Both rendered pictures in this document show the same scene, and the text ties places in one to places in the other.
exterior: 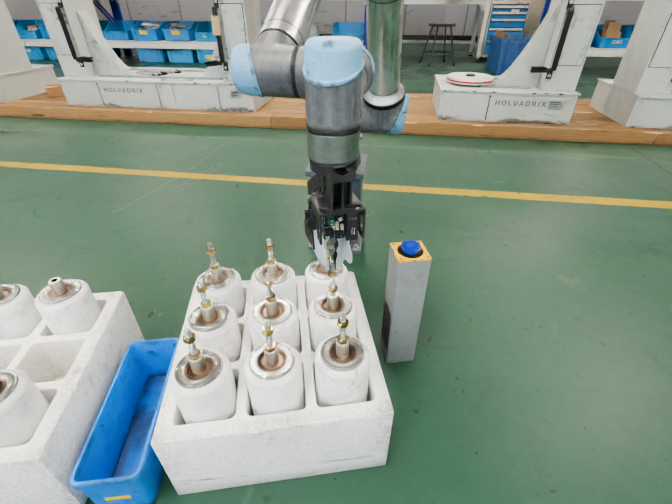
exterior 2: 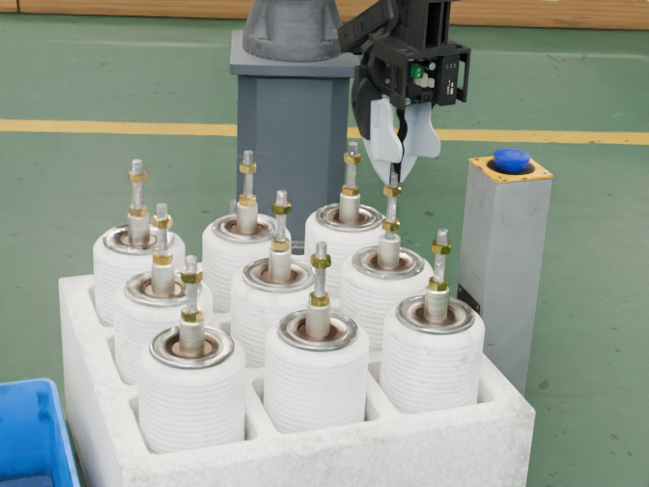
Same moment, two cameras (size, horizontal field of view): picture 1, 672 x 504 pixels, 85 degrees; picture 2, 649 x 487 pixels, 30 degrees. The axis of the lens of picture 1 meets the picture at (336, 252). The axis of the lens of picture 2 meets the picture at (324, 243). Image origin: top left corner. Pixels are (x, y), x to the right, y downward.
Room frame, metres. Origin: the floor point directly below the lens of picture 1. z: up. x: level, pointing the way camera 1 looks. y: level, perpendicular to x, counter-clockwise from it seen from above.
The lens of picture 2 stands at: (-0.55, 0.32, 0.79)
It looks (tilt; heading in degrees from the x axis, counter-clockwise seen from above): 25 degrees down; 347
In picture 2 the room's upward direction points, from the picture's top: 3 degrees clockwise
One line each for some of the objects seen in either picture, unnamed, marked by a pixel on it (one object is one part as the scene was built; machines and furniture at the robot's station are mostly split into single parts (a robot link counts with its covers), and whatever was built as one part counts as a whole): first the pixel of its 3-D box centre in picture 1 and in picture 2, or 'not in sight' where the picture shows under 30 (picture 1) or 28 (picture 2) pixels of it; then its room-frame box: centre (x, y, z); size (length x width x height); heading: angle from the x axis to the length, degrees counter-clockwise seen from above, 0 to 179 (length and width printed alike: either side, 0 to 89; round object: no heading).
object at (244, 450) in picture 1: (279, 365); (275, 413); (0.52, 0.12, 0.09); 0.39 x 0.39 x 0.18; 8
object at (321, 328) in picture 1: (333, 337); (382, 340); (0.54, 0.01, 0.16); 0.10 x 0.10 x 0.18
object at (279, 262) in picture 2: (271, 306); (279, 264); (0.52, 0.12, 0.26); 0.02 x 0.02 x 0.03
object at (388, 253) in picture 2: (332, 300); (388, 251); (0.54, 0.01, 0.26); 0.02 x 0.02 x 0.03
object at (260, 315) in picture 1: (272, 311); (279, 275); (0.52, 0.12, 0.25); 0.08 x 0.08 x 0.01
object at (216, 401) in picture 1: (210, 401); (192, 434); (0.39, 0.22, 0.16); 0.10 x 0.10 x 0.18
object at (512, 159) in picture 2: (410, 248); (511, 161); (0.63, -0.15, 0.32); 0.04 x 0.04 x 0.02
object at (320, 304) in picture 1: (332, 305); (387, 263); (0.54, 0.01, 0.25); 0.08 x 0.08 x 0.01
